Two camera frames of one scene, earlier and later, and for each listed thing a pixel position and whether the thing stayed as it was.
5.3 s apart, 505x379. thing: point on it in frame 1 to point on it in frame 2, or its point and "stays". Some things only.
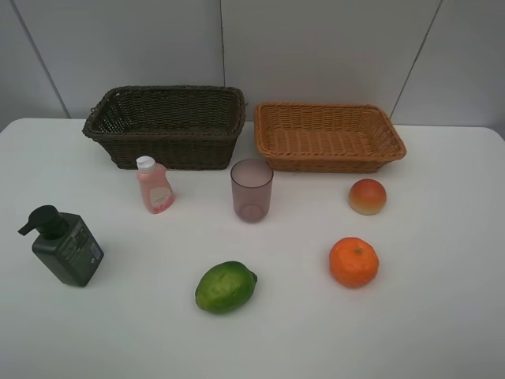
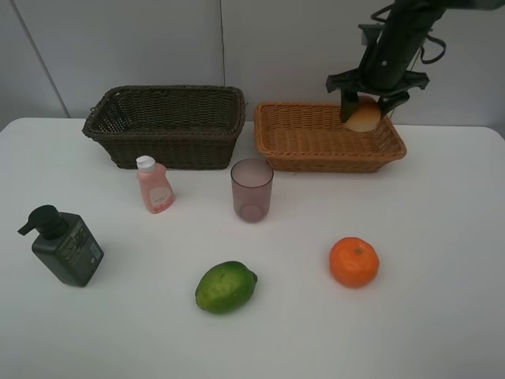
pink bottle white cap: (155, 184) stays
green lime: (224, 287) stays
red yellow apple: (367, 197) to (367, 115)
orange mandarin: (353, 262) stays
